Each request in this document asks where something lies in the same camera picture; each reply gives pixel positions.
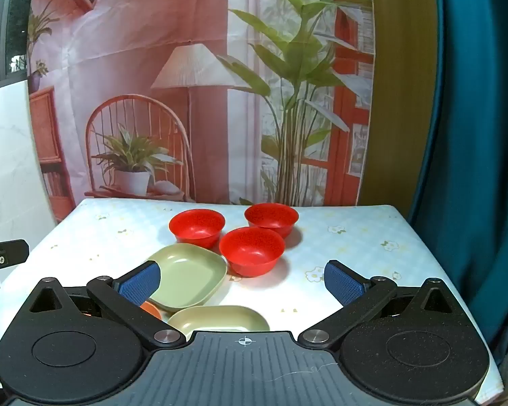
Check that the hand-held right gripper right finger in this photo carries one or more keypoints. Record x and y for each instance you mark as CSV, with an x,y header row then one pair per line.
x,y
343,284

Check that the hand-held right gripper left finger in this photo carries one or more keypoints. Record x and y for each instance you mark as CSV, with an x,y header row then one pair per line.
x,y
139,282

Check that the red plastic bowl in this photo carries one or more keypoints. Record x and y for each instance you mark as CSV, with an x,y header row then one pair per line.
x,y
252,249
271,216
197,226

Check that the orange plate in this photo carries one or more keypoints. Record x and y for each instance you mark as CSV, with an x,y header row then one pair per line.
x,y
152,309

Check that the floral white tablecloth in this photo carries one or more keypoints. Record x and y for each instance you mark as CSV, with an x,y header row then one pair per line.
x,y
364,237

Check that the white marble panel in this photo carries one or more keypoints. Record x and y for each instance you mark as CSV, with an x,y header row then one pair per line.
x,y
8,156

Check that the olive yellow curtain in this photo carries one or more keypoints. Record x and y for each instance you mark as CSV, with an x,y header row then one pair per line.
x,y
402,93

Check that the teal curtain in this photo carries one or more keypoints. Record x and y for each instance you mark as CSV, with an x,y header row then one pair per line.
x,y
478,135

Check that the printed room scene backdrop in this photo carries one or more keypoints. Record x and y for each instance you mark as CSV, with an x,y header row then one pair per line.
x,y
161,29

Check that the dark window frame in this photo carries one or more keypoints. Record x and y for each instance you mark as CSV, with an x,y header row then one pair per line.
x,y
4,21

